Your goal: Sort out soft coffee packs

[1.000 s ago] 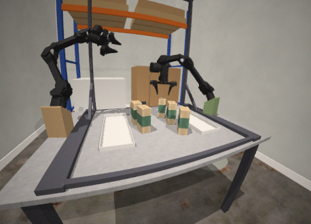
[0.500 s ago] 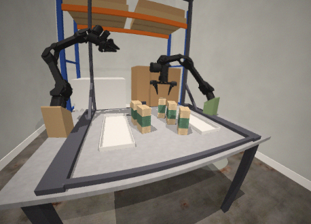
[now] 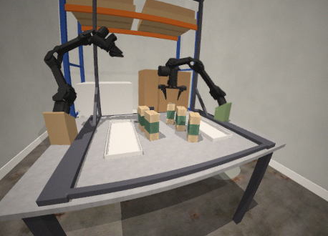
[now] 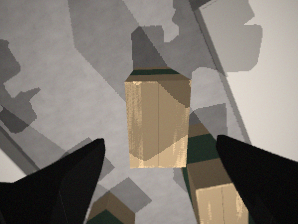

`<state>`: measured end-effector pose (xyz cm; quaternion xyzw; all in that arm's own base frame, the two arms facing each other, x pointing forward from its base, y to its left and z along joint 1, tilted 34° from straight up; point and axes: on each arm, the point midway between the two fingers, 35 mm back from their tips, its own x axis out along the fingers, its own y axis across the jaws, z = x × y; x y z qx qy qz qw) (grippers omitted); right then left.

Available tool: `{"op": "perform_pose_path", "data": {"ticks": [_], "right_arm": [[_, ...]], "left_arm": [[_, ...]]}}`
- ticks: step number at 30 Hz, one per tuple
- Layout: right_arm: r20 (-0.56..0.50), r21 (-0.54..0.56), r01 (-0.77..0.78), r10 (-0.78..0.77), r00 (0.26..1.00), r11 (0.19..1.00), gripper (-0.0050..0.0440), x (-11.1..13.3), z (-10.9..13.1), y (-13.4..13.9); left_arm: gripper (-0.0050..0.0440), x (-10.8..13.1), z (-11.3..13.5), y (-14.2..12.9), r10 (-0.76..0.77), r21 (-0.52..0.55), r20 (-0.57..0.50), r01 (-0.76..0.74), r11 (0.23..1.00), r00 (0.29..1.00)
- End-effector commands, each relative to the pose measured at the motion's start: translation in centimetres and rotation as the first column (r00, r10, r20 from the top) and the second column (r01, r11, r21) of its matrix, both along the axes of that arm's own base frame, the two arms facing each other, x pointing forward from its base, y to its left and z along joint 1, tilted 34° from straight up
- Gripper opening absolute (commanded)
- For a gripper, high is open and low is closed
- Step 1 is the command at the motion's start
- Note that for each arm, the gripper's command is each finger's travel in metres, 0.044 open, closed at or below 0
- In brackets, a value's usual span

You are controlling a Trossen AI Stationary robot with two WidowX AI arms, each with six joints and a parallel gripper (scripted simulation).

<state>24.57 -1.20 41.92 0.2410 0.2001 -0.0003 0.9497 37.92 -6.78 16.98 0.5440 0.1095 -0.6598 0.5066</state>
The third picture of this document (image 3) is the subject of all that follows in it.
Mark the white long shallow tray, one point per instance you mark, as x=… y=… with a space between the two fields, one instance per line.
x=122 y=139
x=211 y=131

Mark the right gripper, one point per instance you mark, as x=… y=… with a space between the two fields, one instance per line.
x=110 y=47

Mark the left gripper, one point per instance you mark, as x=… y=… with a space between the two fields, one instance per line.
x=172 y=84

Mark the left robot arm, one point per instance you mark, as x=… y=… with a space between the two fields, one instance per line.
x=216 y=92

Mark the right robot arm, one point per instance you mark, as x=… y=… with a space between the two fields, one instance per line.
x=66 y=94

